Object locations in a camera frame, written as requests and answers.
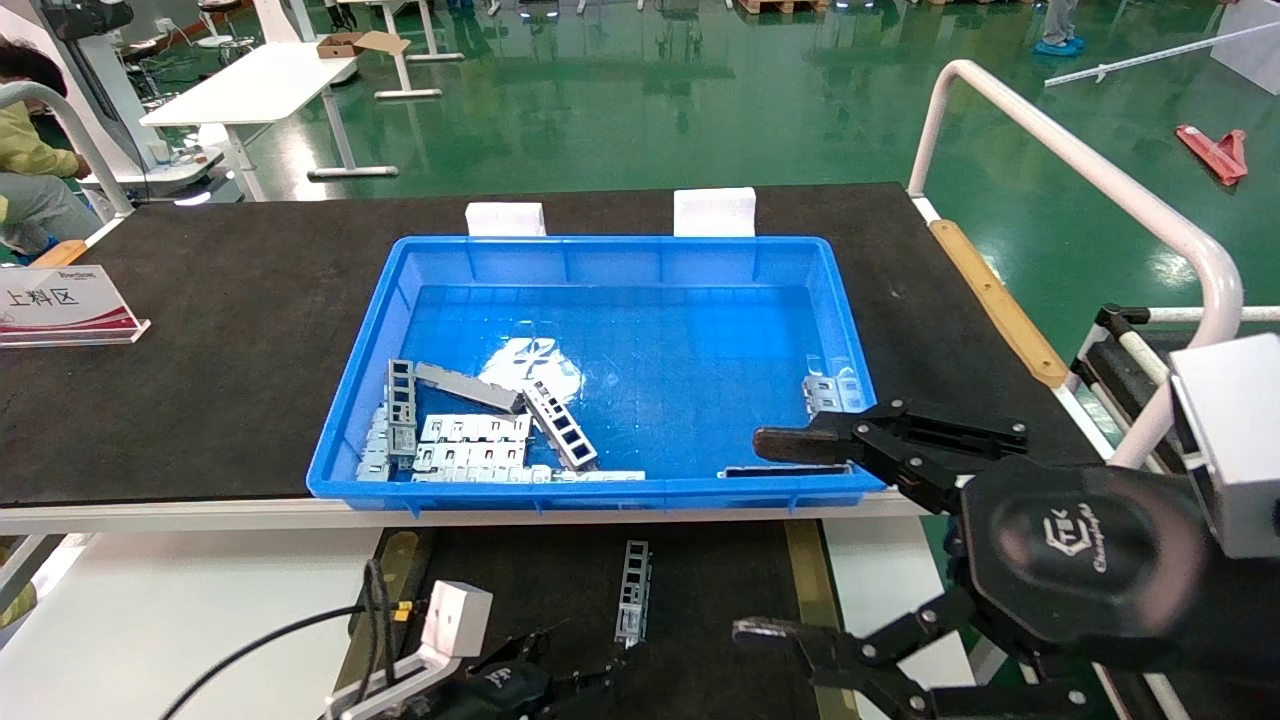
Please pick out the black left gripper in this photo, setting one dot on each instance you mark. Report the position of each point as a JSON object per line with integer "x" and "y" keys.
{"x": 505, "y": 695}

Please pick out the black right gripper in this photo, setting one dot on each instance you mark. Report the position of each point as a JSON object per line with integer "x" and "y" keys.
{"x": 1080, "y": 560}

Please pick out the metal ladder bracket part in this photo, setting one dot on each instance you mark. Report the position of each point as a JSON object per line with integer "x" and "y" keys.
{"x": 622, "y": 610}
{"x": 533, "y": 392}
{"x": 401, "y": 363}

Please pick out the black container tray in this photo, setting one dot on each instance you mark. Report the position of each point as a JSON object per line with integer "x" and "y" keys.
{"x": 700, "y": 600}

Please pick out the slotted metal plate part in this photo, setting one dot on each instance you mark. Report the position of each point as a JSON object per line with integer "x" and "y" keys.
{"x": 470, "y": 430}
{"x": 470, "y": 456}

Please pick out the small metal clip part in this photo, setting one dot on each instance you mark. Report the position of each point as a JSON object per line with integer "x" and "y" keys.
{"x": 375, "y": 450}

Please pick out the flat metal bar part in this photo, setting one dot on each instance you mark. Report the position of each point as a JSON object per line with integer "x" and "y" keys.
{"x": 470, "y": 388}

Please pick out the dark metal strip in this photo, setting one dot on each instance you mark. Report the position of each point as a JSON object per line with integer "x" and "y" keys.
{"x": 780, "y": 470}

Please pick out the long thin metal strip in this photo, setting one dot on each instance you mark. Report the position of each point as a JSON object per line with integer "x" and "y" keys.
{"x": 600, "y": 475}

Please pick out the wooden edge strip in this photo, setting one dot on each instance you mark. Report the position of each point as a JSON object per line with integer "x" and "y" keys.
{"x": 1000, "y": 305}

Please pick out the blue plastic parts bin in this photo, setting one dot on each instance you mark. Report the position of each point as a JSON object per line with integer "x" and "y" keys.
{"x": 700, "y": 330}

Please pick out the white foam block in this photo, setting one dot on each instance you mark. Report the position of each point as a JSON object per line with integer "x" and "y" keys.
{"x": 715, "y": 212}
{"x": 505, "y": 218}

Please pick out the black rubber table mat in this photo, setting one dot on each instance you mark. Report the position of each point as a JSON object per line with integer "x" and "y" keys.
{"x": 200, "y": 400}

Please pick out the red floor tool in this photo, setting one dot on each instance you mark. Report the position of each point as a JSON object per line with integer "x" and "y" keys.
{"x": 1215, "y": 155}

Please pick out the person with blue shoe covers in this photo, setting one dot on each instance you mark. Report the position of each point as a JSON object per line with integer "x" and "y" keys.
{"x": 1060, "y": 20}

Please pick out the white floor pole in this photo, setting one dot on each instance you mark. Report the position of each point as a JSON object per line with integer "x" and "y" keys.
{"x": 1160, "y": 54}

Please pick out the white desk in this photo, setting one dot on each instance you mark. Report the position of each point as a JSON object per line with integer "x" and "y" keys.
{"x": 408, "y": 93}
{"x": 260, "y": 85}

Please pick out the acrylic sign with red print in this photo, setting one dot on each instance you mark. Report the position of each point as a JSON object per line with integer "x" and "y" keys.
{"x": 60, "y": 300}

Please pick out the white board panel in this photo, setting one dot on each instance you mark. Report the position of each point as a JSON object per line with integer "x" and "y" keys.
{"x": 1250, "y": 45}

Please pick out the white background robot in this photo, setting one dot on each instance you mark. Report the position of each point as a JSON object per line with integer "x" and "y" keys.
{"x": 160, "y": 165}

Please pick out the open cardboard box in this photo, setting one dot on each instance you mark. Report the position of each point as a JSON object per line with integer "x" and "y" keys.
{"x": 345, "y": 45}

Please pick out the person in yellow jacket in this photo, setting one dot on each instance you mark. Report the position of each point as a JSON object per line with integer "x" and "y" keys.
{"x": 30, "y": 150}

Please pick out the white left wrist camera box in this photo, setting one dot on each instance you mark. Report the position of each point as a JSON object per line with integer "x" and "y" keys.
{"x": 455, "y": 615}

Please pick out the short metal bracket part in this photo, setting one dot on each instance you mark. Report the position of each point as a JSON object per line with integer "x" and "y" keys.
{"x": 830, "y": 392}

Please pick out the black frame with white tube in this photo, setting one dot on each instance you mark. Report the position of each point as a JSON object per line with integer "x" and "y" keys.
{"x": 1100, "y": 355}

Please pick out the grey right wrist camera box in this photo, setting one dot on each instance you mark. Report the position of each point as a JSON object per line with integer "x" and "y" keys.
{"x": 1230, "y": 440}

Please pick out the white tubular rail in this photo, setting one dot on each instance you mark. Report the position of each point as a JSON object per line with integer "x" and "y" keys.
{"x": 1100, "y": 162}

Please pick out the grey tubular rail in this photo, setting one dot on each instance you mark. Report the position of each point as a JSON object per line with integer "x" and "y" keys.
{"x": 100, "y": 165}

